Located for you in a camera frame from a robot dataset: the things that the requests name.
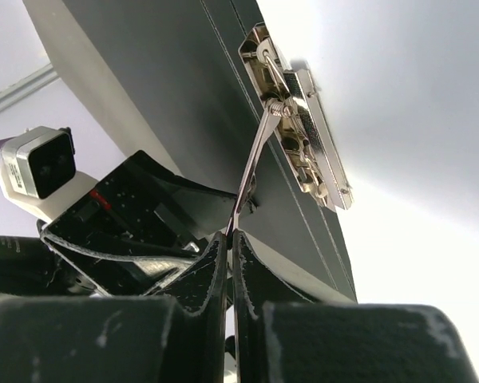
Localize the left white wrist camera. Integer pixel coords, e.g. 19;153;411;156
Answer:
0;126;97;223

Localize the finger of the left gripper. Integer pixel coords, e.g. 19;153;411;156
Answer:
155;172;238;239
39;221;202;295

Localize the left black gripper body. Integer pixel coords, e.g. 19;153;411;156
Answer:
0;151;185;297

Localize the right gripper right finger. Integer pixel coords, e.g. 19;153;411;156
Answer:
232;231;477;382

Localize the white printed paper stack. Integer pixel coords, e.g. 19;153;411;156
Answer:
259;1;479;308

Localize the left aluminium corner post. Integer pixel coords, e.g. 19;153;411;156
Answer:
0;64;59;113

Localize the white folder black inside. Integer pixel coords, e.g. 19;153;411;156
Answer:
25;1;357;302

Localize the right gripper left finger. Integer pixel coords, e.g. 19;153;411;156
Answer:
0;233;227;382

